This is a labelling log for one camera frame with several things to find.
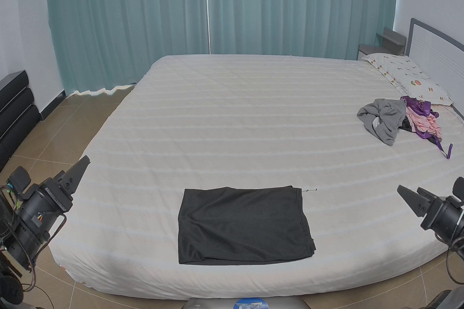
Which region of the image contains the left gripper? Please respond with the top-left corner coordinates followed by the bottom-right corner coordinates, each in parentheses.
top-left (17, 155), bottom-right (91, 225)

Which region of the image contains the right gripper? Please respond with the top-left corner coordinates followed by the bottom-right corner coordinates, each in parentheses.
top-left (397, 185), bottom-right (464, 240)

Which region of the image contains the black garment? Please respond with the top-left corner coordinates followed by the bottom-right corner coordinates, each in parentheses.
top-left (177, 185), bottom-right (318, 266)

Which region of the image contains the pile of clothes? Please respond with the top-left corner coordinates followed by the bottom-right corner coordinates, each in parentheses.
top-left (399, 95), bottom-right (454, 160)

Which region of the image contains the bed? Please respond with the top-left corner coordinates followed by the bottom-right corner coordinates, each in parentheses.
top-left (47, 18), bottom-right (464, 301)

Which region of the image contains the black chest of drawers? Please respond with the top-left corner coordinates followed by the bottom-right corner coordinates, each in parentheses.
top-left (0, 70), bottom-right (41, 172)

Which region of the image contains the grey garment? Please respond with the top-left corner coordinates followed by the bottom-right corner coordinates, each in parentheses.
top-left (356, 98), bottom-right (408, 147)

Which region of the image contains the white printed pillow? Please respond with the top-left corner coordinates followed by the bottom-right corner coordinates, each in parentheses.
top-left (361, 53), bottom-right (454, 105)

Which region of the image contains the grey bedside table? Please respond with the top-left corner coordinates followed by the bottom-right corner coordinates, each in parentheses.
top-left (357, 28), bottom-right (407, 61)

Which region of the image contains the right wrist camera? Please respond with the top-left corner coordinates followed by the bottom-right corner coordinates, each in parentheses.
top-left (450, 176), bottom-right (464, 209)

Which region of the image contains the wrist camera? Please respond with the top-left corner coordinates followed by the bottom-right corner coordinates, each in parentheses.
top-left (7, 166), bottom-right (32, 202)
top-left (450, 176), bottom-right (464, 209)

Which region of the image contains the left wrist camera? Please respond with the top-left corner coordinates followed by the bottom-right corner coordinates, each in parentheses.
top-left (7, 166), bottom-right (32, 202)

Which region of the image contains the black cable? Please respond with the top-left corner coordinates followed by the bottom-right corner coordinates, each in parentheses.
top-left (444, 249), bottom-right (464, 288)
top-left (21, 213), bottom-right (69, 295)

